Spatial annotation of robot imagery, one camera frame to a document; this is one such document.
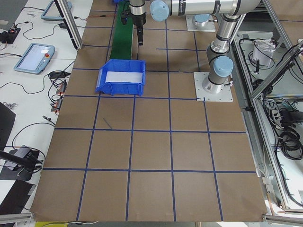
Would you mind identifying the blue bin on left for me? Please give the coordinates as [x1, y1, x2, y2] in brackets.
[95, 59, 146, 96]

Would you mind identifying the red black wire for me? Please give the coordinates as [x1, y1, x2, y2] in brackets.
[86, 14, 116, 22]

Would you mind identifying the near teach pendant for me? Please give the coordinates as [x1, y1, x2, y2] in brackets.
[14, 43, 55, 74]

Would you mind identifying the white foam in left bin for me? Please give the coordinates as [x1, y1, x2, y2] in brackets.
[105, 71, 143, 83]

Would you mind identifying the aluminium frame post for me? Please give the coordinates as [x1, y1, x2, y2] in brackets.
[54, 0, 83, 50]

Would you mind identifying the green conveyor belt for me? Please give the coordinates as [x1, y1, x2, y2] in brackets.
[110, 0, 133, 60]

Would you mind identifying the far teach pendant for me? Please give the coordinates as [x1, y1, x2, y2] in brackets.
[40, 0, 63, 22]

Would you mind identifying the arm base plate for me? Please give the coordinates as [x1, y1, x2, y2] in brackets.
[194, 72, 233, 102]
[186, 14, 218, 32]

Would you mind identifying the teach pendant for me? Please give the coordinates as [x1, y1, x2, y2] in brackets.
[40, 0, 63, 22]
[14, 43, 55, 74]

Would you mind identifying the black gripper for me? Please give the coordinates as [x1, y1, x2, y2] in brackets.
[121, 0, 146, 45]

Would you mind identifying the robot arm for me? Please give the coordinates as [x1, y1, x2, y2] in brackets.
[150, 0, 259, 94]
[192, 14, 218, 27]

